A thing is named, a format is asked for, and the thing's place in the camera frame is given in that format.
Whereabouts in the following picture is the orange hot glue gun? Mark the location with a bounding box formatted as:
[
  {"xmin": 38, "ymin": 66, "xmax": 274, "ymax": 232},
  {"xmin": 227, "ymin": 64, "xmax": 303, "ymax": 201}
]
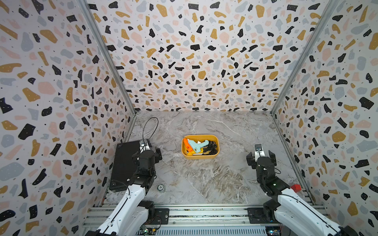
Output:
[{"xmin": 183, "ymin": 138, "xmax": 193, "ymax": 151}]

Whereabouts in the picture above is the yellow hot glue gun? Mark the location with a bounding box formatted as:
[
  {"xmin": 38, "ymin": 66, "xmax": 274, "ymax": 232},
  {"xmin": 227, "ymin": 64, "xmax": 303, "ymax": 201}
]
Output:
[{"xmin": 184, "ymin": 148, "xmax": 204, "ymax": 156}]

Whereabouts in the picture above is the yellow plastic storage box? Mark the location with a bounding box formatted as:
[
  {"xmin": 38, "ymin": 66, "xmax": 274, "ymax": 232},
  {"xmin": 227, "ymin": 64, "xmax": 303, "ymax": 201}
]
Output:
[{"xmin": 181, "ymin": 134, "xmax": 220, "ymax": 160}]

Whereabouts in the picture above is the mint green hot glue gun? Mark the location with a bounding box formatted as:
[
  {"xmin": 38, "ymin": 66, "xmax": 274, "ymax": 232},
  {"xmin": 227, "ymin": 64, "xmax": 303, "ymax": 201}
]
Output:
[{"xmin": 188, "ymin": 139, "xmax": 218, "ymax": 155}]

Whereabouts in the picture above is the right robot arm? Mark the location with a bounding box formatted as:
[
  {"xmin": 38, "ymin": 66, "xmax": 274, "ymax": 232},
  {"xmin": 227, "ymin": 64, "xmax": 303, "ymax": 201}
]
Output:
[{"xmin": 246, "ymin": 144, "xmax": 358, "ymax": 236}]

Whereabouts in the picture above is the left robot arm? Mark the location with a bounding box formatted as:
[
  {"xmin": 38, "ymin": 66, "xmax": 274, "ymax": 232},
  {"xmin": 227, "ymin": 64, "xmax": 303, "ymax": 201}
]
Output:
[{"xmin": 86, "ymin": 148, "xmax": 162, "ymax": 236}]

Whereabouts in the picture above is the black flat box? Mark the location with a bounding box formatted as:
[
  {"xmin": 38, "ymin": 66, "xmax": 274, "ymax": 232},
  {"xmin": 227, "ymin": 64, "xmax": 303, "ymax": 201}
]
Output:
[{"xmin": 109, "ymin": 140, "xmax": 144, "ymax": 192}]

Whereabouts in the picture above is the small round metal disc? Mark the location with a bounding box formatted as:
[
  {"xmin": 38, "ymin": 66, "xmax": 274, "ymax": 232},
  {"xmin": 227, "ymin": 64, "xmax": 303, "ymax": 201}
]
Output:
[{"xmin": 157, "ymin": 184, "xmax": 165, "ymax": 192}]

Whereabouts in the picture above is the red small object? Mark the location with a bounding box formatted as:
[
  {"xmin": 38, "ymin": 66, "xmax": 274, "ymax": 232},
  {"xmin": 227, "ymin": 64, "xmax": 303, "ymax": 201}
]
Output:
[{"xmin": 290, "ymin": 184, "xmax": 302, "ymax": 193}]

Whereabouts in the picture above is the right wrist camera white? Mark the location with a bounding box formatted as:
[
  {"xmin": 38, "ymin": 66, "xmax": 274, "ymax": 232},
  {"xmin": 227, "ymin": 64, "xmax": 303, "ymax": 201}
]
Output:
[{"xmin": 255, "ymin": 144, "xmax": 265, "ymax": 160}]

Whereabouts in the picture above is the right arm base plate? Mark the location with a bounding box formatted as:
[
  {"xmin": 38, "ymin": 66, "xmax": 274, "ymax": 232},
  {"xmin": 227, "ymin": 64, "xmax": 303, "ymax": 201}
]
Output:
[{"xmin": 247, "ymin": 207, "xmax": 279, "ymax": 224}]

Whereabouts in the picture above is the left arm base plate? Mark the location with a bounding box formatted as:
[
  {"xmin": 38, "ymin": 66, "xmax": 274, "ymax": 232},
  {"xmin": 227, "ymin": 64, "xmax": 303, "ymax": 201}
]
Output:
[{"xmin": 144, "ymin": 208, "xmax": 170, "ymax": 225}]

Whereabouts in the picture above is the aluminium front rail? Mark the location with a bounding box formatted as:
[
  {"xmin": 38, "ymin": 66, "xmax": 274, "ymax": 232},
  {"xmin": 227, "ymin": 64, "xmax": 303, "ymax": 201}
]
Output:
[{"xmin": 82, "ymin": 204, "xmax": 331, "ymax": 229}]

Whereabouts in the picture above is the white perforated cable tray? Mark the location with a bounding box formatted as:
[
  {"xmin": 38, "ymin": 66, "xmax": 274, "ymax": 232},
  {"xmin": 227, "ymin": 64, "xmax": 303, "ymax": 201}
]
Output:
[{"xmin": 137, "ymin": 226, "xmax": 268, "ymax": 236}]

